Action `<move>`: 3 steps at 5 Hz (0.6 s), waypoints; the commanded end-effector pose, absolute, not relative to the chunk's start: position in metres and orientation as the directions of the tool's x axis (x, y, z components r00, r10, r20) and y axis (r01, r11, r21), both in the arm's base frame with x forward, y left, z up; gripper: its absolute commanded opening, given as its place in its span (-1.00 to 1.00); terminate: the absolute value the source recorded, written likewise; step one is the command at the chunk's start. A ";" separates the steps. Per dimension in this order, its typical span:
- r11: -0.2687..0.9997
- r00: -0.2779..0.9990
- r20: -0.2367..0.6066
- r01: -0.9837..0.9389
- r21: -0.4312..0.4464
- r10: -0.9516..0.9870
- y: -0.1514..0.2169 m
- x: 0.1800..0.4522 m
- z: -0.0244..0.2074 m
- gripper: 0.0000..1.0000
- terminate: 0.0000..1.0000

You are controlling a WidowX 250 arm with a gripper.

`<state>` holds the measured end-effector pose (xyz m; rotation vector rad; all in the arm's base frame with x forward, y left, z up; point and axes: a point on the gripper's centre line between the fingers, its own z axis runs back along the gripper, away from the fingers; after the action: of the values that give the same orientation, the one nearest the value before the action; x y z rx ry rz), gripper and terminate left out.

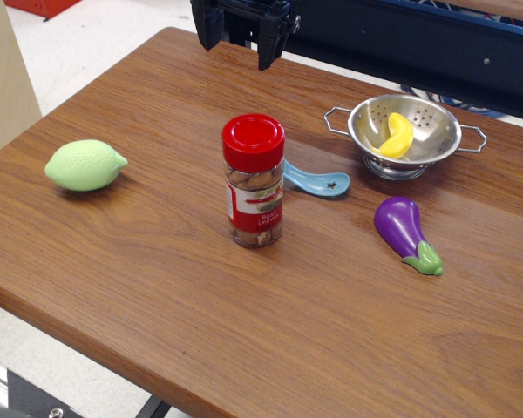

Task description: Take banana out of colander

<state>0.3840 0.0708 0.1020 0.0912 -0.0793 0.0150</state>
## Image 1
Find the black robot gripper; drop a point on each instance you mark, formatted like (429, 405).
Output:
(209, 18)

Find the yellow toy banana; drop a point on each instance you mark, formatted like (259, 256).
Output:
(400, 140)

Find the steel colander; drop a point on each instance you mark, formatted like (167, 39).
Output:
(437, 133)

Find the red-lidded spice jar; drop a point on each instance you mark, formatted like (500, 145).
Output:
(253, 155)

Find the light blue ceramic spoon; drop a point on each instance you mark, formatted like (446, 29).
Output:
(325, 185)

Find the red crate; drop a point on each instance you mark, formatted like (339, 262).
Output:
(42, 8)

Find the green toy lime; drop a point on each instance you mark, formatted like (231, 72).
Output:
(85, 165)

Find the light wooden panel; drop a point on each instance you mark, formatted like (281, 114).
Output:
(19, 109)

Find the purple toy eggplant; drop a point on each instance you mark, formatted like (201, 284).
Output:
(397, 220)

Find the black metal frame rail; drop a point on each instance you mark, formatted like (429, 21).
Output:
(472, 59)

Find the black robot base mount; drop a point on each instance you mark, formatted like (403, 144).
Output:
(21, 398)

